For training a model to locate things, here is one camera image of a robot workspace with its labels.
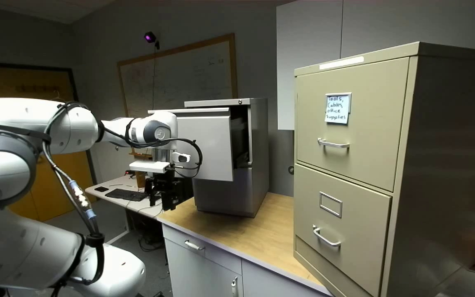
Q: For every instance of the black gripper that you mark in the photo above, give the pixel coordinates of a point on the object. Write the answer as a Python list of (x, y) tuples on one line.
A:
[(167, 183)]

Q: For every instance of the grey file cabinet drawer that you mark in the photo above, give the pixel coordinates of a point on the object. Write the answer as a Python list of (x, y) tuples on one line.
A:
[(210, 149)]

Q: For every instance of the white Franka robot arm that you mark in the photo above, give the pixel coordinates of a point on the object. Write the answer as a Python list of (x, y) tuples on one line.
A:
[(17, 126)]

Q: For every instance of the grey base cabinet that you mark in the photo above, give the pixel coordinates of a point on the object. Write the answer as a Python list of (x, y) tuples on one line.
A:
[(199, 269)]

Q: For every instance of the grey metal file cabinet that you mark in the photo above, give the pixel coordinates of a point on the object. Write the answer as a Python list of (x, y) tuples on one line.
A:
[(256, 165)]

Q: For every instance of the beige drawer with label holder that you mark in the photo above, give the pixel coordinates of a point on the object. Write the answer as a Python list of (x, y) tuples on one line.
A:
[(359, 241)]

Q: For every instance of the beige drawer with paper note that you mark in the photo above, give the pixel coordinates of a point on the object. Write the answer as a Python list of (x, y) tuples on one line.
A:
[(370, 159)]

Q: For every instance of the beige metal file cabinet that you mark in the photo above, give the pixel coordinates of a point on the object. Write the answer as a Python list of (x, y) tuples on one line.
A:
[(453, 165)]

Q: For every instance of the black computer keyboard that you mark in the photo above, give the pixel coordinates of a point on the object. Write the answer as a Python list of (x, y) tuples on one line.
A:
[(126, 193)]

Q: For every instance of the black computer mouse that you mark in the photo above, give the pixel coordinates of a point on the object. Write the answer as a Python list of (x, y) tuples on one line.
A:
[(101, 188)]

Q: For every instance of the yellow wooden door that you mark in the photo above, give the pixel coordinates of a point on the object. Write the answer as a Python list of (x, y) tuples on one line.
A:
[(57, 187)]

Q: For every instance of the wood framed whiteboard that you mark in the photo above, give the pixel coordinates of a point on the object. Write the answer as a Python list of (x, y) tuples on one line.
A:
[(177, 75)]

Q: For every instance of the white handwritten paper note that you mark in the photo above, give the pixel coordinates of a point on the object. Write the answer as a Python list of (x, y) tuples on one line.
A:
[(339, 108)]

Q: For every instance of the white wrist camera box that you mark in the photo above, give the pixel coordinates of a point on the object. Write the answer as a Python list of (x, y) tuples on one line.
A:
[(149, 167)]

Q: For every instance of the wall camera with purple light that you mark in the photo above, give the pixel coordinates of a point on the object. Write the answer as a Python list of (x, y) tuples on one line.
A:
[(151, 38)]

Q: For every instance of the metal label holder frame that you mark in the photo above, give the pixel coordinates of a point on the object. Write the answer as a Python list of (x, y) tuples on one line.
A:
[(331, 203)]

